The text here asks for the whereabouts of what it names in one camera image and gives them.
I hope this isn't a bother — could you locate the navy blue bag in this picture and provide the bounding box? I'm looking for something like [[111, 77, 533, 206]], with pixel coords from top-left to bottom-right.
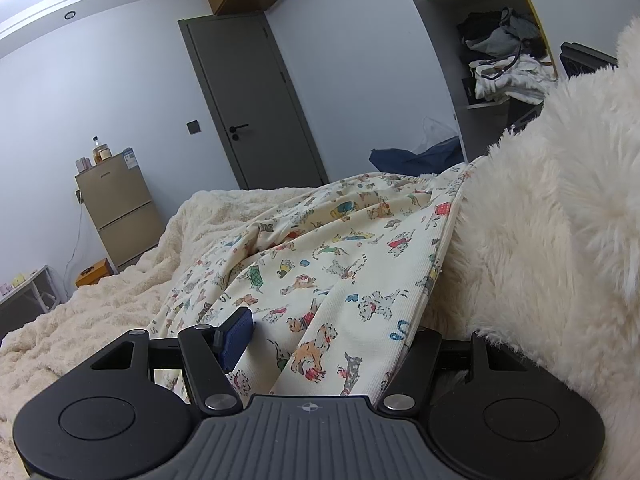
[[369, 136, 468, 176]]

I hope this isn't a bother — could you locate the white clothes pile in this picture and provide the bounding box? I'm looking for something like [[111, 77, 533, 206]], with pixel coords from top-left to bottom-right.
[[470, 55, 558, 101]]

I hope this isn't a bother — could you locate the black rectangular object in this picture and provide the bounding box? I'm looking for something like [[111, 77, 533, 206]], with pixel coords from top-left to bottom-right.
[[560, 42, 621, 78]]

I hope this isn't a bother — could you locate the grey folding table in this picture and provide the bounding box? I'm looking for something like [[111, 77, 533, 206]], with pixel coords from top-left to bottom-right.
[[0, 265, 63, 341]]

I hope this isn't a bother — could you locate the white shelf unit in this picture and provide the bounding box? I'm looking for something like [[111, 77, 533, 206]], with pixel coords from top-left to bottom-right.
[[392, 0, 558, 161]]

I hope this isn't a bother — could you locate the refrigerator power cable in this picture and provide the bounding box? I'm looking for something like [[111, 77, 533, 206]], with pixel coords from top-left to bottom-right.
[[62, 190, 86, 301]]

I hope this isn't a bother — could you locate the clear plastic bag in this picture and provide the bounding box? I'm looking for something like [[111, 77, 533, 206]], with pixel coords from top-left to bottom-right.
[[422, 116, 461, 151]]

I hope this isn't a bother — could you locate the dog print cream garment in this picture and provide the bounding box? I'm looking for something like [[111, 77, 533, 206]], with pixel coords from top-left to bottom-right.
[[149, 162, 488, 397]]

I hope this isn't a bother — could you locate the dark clothes pile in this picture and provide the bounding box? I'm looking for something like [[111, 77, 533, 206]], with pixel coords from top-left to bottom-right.
[[457, 7, 548, 61]]

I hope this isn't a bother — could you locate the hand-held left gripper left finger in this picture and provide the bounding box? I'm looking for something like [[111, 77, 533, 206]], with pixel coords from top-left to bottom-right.
[[55, 307, 256, 417]]

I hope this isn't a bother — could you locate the cream fluffy blanket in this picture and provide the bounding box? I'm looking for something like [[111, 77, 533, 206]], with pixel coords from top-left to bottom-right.
[[0, 15, 640, 480]]

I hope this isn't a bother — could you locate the grey door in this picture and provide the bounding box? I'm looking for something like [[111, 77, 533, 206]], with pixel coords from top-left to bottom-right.
[[178, 11, 328, 191]]

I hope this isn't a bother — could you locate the orange box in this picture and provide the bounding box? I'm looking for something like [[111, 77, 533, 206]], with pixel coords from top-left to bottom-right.
[[75, 258, 113, 288]]

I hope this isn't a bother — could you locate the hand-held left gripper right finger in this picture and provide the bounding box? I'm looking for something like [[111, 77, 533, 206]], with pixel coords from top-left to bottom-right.
[[377, 329, 566, 417]]

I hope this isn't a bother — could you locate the beige refrigerator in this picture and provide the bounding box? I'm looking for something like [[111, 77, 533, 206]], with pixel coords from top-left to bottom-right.
[[75, 152, 163, 268]]

